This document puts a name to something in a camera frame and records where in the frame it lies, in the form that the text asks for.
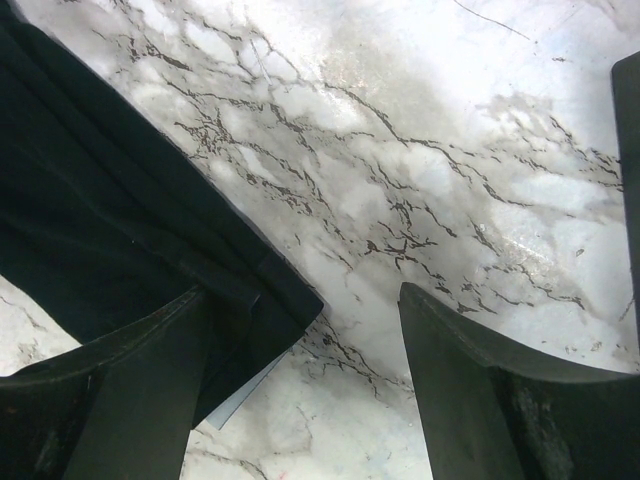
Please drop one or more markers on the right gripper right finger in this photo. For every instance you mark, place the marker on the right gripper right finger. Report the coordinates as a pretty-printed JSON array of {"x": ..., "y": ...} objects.
[{"x": 494, "y": 408}]

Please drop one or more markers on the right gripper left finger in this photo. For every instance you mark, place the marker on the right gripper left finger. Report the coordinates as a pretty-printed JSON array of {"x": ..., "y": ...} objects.
[{"x": 119, "y": 407}]

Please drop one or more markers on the black underwear white waistband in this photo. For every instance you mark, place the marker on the black underwear white waistband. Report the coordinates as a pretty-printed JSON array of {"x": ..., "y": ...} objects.
[{"x": 104, "y": 220}]

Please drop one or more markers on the black compartment box with lid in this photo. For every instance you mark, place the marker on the black compartment box with lid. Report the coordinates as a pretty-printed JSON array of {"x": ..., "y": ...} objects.
[{"x": 625, "y": 87}]

